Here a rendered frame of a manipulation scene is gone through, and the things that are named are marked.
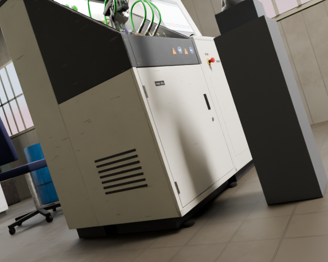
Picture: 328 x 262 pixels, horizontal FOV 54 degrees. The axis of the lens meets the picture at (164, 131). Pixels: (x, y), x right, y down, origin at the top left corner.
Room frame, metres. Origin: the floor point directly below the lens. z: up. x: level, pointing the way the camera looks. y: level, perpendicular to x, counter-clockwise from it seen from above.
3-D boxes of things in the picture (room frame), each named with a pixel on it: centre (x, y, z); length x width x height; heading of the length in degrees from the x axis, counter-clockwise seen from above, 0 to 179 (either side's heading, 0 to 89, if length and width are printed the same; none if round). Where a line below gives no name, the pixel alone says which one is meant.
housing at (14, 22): (2.46, 0.22, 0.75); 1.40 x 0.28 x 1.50; 144
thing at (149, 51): (1.77, -0.14, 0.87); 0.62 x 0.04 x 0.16; 144
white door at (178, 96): (1.76, -0.15, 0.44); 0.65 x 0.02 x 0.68; 144
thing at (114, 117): (1.92, 0.08, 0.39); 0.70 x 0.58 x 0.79; 144
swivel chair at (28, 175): (3.08, 1.38, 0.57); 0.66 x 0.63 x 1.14; 142
